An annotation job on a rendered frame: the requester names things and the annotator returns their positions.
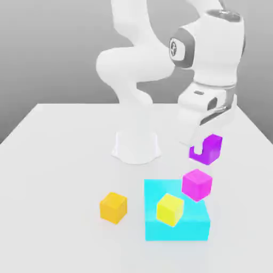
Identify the small orange cube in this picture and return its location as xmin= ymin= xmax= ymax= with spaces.
xmin=99 ymin=191 xmax=128 ymax=225

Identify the small magenta cube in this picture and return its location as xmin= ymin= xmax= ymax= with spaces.
xmin=181 ymin=168 xmax=213 ymax=203

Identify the small purple cube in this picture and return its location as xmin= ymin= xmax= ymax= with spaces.
xmin=189 ymin=133 xmax=223 ymax=166

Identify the large cyan box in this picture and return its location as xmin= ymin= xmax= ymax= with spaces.
xmin=143 ymin=179 xmax=211 ymax=242

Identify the small yellow cube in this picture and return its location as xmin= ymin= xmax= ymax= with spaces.
xmin=156 ymin=192 xmax=184 ymax=228

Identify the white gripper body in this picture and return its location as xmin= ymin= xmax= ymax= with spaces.
xmin=176 ymin=106 xmax=233 ymax=138

